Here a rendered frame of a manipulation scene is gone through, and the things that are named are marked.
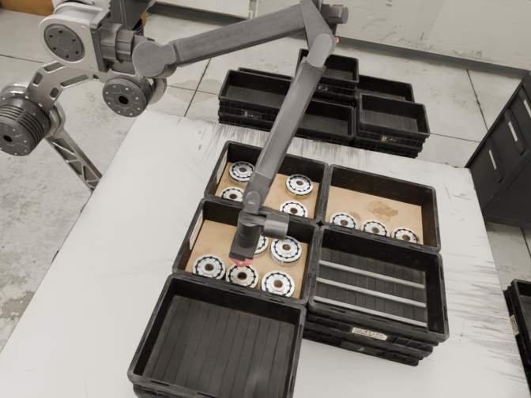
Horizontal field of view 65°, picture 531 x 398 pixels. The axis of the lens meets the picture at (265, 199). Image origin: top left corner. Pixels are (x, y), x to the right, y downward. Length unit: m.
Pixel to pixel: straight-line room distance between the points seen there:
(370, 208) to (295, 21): 0.85
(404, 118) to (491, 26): 1.97
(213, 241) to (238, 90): 1.41
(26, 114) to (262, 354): 1.19
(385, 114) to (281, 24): 1.79
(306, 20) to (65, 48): 0.55
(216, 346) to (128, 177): 0.85
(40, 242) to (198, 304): 1.44
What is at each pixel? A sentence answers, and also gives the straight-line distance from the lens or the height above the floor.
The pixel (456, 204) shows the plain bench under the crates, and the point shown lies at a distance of 1.99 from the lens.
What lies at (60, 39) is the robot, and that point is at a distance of 1.10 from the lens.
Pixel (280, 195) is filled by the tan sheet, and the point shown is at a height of 0.83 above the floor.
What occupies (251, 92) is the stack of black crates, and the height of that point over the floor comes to 0.49.
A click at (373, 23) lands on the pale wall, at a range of 4.31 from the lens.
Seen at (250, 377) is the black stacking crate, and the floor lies 0.83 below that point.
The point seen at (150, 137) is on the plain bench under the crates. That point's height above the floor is 0.70.
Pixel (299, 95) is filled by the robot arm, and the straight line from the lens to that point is 0.98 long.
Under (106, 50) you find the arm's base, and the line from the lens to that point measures 1.05.
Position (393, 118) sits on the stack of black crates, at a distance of 2.69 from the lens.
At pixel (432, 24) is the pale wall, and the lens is 4.39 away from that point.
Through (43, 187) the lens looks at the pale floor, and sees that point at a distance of 2.83.
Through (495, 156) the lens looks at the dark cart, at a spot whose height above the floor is 0.45.
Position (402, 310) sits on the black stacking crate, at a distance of 1.40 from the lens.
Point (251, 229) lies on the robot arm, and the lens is 1.04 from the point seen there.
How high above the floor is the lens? 1.97
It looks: 48 degrees down
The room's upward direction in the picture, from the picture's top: 10 degrees clockwise
